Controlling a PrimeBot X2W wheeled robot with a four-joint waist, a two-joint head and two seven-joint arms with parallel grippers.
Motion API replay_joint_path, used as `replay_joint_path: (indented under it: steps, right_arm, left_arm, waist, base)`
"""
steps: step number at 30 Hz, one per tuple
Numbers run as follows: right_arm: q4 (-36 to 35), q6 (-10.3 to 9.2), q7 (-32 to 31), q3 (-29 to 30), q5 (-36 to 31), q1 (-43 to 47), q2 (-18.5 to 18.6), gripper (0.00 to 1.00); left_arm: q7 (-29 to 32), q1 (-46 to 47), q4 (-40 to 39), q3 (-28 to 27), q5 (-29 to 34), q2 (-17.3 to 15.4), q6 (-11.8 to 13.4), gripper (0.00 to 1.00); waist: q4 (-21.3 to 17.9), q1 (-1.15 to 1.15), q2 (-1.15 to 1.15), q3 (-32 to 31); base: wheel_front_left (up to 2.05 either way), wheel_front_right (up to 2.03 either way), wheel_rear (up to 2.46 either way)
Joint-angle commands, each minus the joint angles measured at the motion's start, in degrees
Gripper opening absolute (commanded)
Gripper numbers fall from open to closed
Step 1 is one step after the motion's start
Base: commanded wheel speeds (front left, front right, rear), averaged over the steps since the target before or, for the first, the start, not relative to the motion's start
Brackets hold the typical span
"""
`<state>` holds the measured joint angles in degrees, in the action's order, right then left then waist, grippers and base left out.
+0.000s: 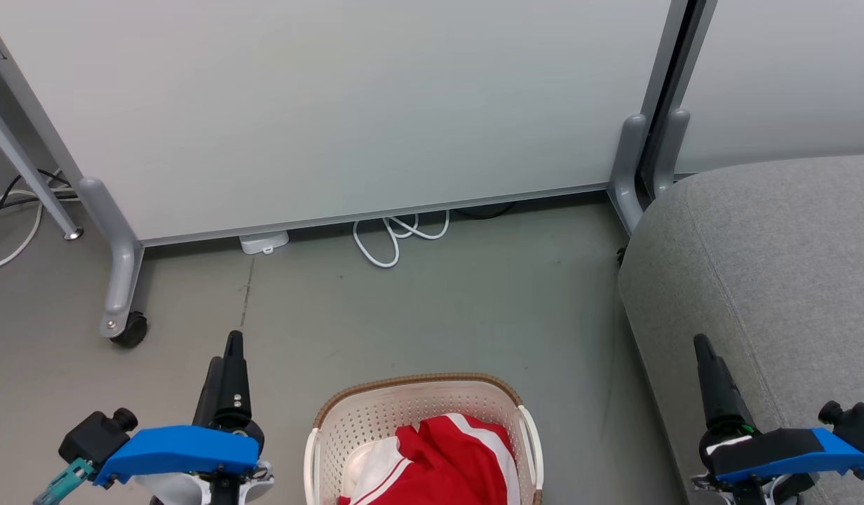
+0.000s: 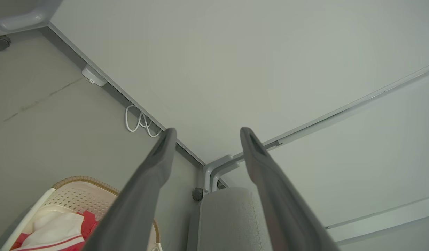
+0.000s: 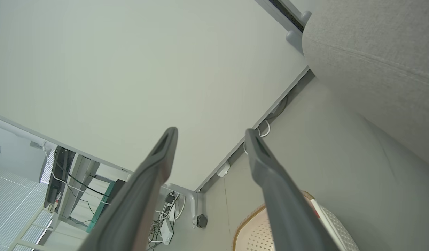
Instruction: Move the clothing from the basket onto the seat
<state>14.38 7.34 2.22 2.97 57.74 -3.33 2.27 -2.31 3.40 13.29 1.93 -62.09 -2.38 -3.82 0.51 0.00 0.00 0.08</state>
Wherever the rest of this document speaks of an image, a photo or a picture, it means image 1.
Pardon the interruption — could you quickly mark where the large white partition panel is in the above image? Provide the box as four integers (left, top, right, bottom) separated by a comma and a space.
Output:
0, 0, 689, 248

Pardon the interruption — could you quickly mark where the long white cable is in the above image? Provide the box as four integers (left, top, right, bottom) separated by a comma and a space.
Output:
0, 168, 79, 274

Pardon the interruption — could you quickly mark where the white plastic laundry basket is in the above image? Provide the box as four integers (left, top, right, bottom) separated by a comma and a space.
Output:
304, 372, 545, 505

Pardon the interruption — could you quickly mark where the black cable bundle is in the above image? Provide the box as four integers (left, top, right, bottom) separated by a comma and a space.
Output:
0, 168, 79, 241

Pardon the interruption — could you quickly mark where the looped white cable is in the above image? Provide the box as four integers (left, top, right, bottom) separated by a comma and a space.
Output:
352, 210, 451, 269

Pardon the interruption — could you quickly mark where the black cable under partition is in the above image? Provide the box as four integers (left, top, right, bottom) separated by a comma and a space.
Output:
452, 201, 517, 221

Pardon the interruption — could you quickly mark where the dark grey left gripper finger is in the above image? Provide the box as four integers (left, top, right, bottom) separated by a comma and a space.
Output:
217, 331, 254, 422
193, 356, 225, 427

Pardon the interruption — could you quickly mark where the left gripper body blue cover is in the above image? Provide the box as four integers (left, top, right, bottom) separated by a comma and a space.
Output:
94, 414, 276, 505

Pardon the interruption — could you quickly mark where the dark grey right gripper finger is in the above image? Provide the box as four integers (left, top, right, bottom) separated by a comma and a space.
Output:
693, 334, 722, 426
714, 355, 756, 433

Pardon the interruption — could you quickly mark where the grey fabric sofa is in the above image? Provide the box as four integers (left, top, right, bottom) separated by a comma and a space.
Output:
617, 154, 864, 505

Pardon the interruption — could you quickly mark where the red and white garment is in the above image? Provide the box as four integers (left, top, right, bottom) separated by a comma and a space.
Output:
337, 413, 521, 505

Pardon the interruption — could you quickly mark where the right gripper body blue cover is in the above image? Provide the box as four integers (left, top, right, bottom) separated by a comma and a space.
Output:
690, 423, 864, 505

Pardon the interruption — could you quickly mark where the grey partition foot with caster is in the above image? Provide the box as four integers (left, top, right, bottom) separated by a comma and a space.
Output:
77, 176, 146, 339

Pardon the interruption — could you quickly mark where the narrow white partition panel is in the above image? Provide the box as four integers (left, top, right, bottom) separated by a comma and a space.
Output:
674, 0, 864, 176

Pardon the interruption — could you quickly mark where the white power adapter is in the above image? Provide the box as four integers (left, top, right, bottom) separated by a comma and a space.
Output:
238, 231, 290, 256

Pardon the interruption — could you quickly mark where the teal camera cable connector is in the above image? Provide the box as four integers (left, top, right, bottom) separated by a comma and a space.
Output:
32, 459, 96, 505

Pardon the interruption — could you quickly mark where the black caster wheel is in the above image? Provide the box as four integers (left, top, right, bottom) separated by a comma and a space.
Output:
112, 311, 149, 349

